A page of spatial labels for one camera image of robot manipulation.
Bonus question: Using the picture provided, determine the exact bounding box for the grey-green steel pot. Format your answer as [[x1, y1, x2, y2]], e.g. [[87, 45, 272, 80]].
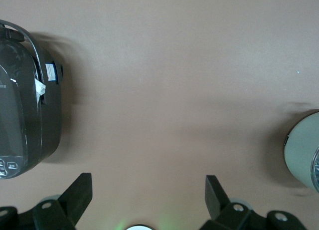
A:
[[283, 112, 319, 194]]

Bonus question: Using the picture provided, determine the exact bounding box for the brown table mat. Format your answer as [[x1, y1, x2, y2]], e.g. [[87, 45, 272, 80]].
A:
[[0, 0, 319, 230]]

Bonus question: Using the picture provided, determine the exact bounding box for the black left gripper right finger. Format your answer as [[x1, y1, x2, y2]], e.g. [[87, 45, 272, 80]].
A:
[[200, 174, 304, 230]]

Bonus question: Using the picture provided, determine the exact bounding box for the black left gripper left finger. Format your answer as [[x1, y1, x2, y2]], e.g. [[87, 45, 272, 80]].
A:
[[0, 173, 93, 230]]

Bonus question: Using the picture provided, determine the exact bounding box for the dark grey rice cooker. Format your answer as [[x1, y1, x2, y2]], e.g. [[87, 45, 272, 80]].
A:
[[0, 19, 64, 180]]

